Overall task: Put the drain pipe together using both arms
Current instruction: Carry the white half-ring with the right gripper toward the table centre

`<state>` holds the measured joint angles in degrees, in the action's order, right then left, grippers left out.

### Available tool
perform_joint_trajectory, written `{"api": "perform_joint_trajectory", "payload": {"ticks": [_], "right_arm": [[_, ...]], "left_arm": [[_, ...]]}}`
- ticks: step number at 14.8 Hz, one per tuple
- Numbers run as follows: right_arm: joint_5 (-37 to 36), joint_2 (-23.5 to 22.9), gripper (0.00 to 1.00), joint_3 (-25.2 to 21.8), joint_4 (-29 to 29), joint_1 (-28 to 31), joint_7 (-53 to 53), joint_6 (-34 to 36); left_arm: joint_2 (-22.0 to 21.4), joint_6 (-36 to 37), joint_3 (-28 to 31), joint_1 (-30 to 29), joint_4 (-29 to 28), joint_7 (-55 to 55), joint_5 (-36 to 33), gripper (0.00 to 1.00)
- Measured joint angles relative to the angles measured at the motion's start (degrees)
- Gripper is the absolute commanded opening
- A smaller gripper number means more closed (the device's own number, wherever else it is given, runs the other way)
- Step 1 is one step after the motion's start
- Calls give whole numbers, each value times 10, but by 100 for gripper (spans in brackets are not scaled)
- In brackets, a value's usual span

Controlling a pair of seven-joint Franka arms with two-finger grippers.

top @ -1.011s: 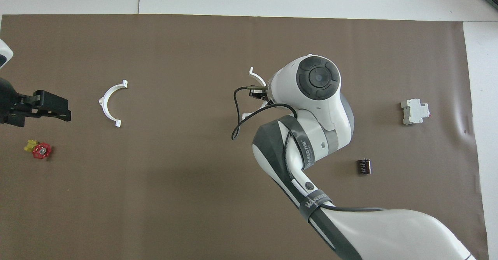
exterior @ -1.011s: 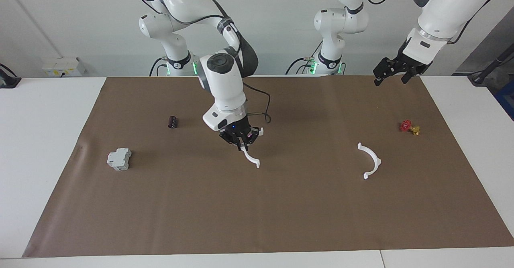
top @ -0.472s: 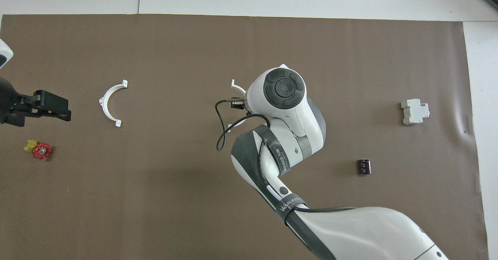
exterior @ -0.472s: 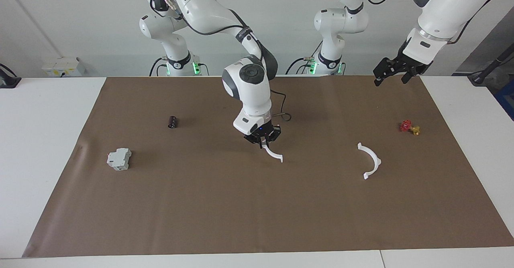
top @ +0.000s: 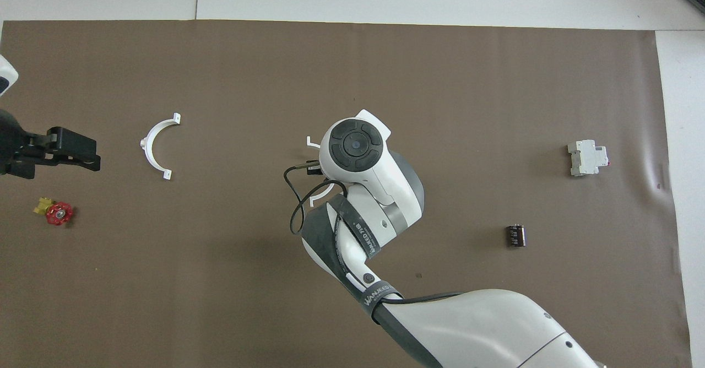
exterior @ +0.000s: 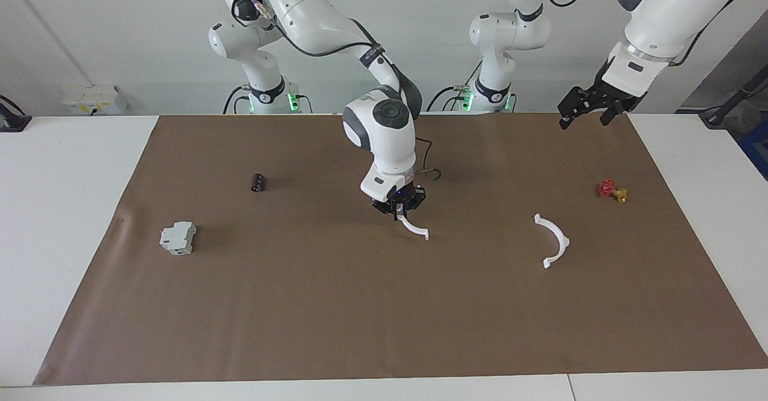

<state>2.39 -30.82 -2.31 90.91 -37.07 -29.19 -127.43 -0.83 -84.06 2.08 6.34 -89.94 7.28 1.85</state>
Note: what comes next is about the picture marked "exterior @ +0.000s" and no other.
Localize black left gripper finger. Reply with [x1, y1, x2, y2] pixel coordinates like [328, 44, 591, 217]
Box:
[600, 103, 629, 128]
[557, 86, 593, 131]

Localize white half pipe clamp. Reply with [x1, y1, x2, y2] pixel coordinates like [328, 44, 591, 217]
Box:
[533, 213, 571, 270]
[398, 212, 431, 241]

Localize red and yellow valve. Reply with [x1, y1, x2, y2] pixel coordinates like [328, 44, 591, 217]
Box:
[596, 178, 629, 204]

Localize brown paper table mat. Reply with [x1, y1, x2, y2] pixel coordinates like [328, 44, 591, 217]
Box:
[33, 113, 768, 386]

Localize black stand pole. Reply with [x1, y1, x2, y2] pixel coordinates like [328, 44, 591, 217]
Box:
[698, 64, 768, 130]

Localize blue crate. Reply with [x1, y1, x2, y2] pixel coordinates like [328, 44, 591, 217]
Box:
[739, 118, 768, 181]

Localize white circuit breaker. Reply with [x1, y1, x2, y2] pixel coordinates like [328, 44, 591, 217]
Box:
[158, 221, 198, 257]

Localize black desk device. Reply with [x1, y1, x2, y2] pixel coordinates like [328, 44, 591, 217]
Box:
[0, 94, 32, 133]

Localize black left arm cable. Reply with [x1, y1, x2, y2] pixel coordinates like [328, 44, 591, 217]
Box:
[537, 0, 752, 68]

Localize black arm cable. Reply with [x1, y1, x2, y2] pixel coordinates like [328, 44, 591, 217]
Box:
[231, 0, 443, 184]
[537, 0, 752, 68]

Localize black base cable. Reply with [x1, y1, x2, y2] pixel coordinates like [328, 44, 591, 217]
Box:
[223, 85, 249, 115]
[425, 82, 482, 113]

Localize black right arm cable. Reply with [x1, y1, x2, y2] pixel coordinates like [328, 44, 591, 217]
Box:
[231, 0, 443, 184]

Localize white wall socket box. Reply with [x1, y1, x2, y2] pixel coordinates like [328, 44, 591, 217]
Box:
[62, 84, 128, 116]

